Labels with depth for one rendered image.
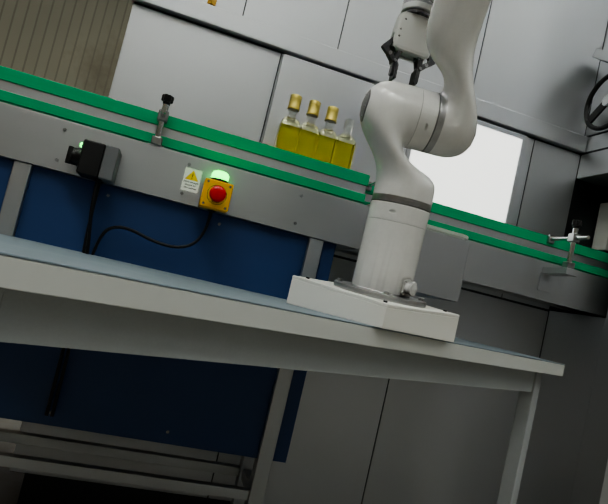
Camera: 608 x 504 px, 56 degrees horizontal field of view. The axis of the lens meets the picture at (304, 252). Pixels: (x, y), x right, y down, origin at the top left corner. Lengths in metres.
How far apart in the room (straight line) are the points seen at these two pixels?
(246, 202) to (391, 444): 0.98
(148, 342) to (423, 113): 0.67
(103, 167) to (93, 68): 3.22
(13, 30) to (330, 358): 3.75
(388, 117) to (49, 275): 0.70
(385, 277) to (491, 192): 1.02
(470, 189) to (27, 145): 1.36
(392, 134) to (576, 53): 1.39
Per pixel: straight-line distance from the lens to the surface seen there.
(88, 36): 4.61
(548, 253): 1.97
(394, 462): 2.03
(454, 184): 1.99
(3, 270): 0.63
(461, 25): 1.13
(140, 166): 1.47
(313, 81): 1.87
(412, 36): 1.51
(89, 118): 1.51
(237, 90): 1.84
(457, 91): 1.15
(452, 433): 2.09
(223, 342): 0.83
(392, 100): 1.13
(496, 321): 2.10
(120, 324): 0.74
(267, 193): 1.48
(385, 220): 1.10
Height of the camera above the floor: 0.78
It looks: 4 degrees up
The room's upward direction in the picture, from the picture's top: 13 degrees clockwise
